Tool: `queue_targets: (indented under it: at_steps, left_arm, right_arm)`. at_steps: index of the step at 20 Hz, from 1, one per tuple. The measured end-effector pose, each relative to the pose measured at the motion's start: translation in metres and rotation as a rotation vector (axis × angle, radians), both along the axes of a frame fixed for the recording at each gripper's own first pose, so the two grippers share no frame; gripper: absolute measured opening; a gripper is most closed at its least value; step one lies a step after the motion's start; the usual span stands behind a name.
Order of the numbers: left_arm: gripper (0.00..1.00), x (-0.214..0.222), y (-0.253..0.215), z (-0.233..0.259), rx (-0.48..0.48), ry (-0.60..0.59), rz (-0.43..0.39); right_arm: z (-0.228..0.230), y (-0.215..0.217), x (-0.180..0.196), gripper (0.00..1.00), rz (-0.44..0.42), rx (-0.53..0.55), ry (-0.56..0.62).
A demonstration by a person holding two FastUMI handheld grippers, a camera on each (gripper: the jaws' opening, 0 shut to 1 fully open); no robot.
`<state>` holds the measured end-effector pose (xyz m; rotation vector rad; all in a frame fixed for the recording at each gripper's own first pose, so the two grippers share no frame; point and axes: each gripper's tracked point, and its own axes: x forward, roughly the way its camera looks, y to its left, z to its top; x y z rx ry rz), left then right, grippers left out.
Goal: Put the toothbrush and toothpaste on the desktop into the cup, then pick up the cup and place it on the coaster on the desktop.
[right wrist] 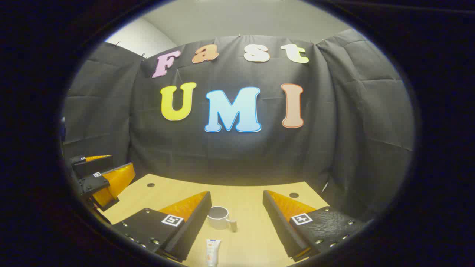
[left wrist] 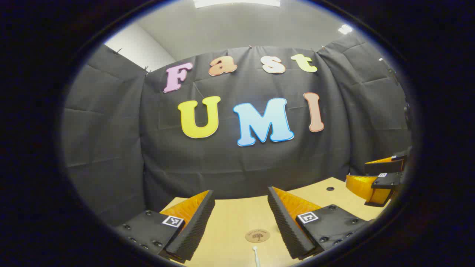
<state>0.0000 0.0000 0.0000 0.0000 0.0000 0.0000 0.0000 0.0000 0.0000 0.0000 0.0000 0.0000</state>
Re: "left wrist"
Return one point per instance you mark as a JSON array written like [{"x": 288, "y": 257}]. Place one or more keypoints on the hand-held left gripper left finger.
[{"x": 196, "y": 226}]

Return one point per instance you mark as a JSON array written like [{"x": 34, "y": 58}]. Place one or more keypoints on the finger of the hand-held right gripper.
[
  {"x": 386, "y": 165},
  {"x": 387, "y": 181}
]

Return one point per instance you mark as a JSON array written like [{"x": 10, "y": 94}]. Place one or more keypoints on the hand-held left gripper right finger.
[{"x": 284, "y": 226}]

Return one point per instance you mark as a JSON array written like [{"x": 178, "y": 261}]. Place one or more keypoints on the round wooden coaster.
[{"x": 257, "y": 236}]

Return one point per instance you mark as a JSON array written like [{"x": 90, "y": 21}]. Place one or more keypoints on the white toothbrush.
[{"x": 256, "y": 256}]

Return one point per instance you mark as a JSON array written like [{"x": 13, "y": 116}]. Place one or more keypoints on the light wooden desktop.
[{"x": 233, "y": 222}]

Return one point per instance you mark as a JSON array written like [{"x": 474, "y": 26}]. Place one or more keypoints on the ceiling light panel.
[
  {"x": 237, "y": 3},
  {"x": 345, "y": 29}
]

